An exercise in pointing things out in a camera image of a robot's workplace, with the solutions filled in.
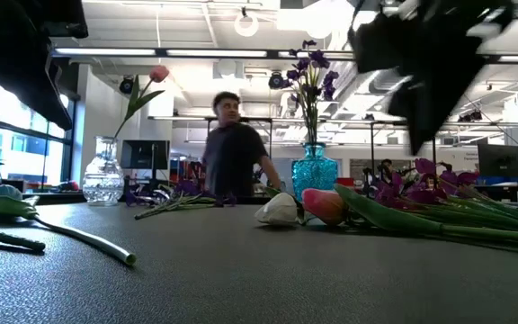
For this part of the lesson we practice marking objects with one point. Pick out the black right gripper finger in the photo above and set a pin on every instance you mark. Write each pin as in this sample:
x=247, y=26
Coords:
x=434, y=99

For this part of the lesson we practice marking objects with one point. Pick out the magenta purple flower bunch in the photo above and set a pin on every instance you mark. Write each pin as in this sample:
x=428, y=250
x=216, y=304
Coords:
x=425, y=166

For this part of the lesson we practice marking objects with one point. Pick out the small dark purple flower bunch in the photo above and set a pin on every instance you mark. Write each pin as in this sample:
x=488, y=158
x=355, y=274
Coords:
x=318, y=58

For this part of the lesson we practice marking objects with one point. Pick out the pink artificial tulip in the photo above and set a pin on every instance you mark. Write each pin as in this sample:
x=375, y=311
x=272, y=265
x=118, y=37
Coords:
x=326, y=206
x=159, y=73

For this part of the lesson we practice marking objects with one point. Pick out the white artificial tulip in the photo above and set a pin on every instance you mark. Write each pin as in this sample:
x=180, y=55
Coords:
x=7, y=207
x=279, y=209

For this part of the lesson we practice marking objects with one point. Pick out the large dark purple flower bunch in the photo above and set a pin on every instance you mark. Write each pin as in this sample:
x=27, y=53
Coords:
x=178, y=203

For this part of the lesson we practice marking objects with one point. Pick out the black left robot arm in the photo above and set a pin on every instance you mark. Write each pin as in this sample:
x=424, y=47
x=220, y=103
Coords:
x=16, y=45

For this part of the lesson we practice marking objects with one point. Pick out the blue glass vase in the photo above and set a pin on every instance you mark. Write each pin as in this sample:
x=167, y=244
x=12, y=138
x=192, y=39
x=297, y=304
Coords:
x=314, y=173

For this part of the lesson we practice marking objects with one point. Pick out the clear glass vase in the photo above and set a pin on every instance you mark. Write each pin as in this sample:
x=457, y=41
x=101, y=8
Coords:
x=103, y=180

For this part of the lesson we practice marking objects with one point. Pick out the black spotlight cluster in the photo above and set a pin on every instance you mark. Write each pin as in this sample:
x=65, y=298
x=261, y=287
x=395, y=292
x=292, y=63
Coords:
x=470, y=116

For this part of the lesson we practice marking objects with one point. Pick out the person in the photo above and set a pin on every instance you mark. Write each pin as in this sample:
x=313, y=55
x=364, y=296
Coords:
x=387, y=166
x=234, y=153

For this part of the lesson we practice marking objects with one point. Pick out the black computer monitor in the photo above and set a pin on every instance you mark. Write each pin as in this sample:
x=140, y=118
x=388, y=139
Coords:
x=498, y=159
x=144, y=155

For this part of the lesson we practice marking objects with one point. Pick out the black ceiling spotlight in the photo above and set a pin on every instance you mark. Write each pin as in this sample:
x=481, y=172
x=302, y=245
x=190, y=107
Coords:
x=276, y=81
x=127, y=85

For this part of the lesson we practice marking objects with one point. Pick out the black table mat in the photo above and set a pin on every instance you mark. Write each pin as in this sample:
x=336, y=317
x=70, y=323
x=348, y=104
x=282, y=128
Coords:
x=241, y=279

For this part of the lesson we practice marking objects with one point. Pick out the long ceiling light bar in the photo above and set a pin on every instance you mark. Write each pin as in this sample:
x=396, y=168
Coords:
x=106, y=52

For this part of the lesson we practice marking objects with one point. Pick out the large window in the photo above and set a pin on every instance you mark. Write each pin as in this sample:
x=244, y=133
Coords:
x=20, y=148

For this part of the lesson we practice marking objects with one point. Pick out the black background rail frame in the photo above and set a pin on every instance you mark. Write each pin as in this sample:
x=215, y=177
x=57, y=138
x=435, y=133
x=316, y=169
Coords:
x=259, y=119

